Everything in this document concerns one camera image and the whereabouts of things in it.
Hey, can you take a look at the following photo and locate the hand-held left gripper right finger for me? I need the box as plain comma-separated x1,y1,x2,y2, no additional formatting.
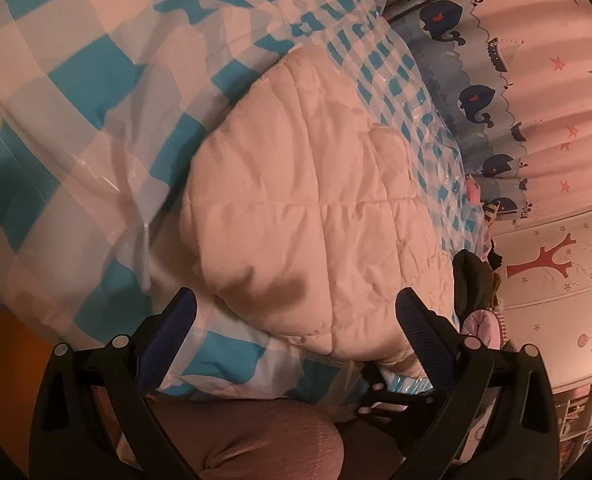
395,287,561,480

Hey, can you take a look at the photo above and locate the blue checked bed cover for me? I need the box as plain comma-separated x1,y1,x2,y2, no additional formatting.
0,0,486,406

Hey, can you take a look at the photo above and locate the storage shelf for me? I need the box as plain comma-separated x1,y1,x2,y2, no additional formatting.
558,375,592,461

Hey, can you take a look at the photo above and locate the person's leg in pink pants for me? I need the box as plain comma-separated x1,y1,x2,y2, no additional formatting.
153,397,347,480

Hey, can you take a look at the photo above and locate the whale print curtain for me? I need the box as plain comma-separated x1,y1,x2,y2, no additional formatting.
383,0,592,233

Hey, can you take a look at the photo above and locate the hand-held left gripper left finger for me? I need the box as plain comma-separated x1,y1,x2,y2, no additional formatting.
28,287,199,480

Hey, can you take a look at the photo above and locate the black cloth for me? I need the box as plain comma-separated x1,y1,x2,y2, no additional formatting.
450,250,496,328

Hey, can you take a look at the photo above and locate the red tree wall sticker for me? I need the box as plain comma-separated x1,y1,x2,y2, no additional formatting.
506,232,574,281

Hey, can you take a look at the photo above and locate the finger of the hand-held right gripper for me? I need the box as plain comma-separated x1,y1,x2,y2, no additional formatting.
353,360,439,423

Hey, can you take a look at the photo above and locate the white quilted jacket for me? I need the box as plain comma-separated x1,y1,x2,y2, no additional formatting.
178,42,456,378

